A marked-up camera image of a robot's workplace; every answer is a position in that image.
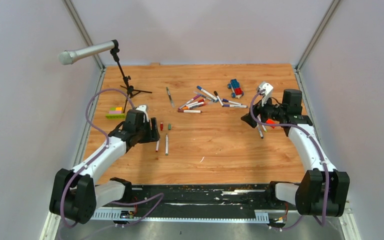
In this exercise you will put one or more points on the grey capped marker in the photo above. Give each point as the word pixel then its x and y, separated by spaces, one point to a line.
pixel 204 96

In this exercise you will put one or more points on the black microphone tripod stand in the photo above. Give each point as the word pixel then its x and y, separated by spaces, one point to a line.
pixel 130 89

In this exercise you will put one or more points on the green pink toy brick stack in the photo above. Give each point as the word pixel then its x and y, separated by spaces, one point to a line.
pixel 115 113

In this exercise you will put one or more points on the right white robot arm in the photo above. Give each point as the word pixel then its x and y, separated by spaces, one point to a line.
pixel 323 190

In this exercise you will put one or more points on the orange red toy brick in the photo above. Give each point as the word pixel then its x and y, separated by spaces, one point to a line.
pixel 271 123

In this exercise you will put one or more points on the blue red toy brick car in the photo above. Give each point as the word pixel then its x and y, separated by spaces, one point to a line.
pixel 235 87

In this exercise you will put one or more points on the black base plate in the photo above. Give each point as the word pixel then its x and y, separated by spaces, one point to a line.
pixel 205 201

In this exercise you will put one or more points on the brown capped white marker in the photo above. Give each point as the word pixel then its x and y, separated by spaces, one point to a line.
pixel 189 111

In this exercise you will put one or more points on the silver microphone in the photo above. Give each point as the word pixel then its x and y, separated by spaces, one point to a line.
pixel 69 57

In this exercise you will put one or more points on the red capped white marker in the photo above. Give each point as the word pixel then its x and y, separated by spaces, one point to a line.
pixel 200 101

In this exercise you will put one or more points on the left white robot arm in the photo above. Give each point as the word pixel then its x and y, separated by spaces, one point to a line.
pixel 75 192

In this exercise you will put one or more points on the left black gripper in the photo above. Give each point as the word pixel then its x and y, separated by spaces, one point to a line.
pixel 153 135

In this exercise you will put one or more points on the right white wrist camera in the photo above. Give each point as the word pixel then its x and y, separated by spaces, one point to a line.
pixel 266 90

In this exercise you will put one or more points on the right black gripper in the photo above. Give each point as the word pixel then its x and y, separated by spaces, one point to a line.
pixel 247 118

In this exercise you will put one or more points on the dark blue capped marker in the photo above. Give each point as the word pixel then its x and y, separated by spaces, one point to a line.
pixel 231 102

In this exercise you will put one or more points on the silver grey pen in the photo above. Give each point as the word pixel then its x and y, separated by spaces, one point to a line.
pixel 170 97

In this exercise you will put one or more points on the grey tipped white marker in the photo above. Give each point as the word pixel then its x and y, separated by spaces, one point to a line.
pixel 260 131

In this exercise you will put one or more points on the blue capped white marker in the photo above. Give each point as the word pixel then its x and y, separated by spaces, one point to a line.
pixel 214 98

